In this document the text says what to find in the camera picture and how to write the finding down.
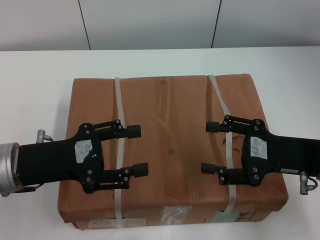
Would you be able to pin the brown cardboard box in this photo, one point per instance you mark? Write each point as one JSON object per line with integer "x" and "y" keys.
{"x": 170, "y": 112}

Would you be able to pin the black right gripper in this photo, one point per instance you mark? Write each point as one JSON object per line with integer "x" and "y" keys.
{"x": 287, "y": 155}

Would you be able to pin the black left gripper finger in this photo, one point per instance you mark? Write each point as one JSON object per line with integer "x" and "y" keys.
{"x": 140, "y": 170}
{"x": 133, "y": 131}

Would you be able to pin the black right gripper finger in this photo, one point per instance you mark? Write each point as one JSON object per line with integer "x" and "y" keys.
{"x": 207, "y": 168}
{"x": 212, "y": 127}

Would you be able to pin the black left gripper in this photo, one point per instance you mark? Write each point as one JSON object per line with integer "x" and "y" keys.
{"x": 50, "y": 160}

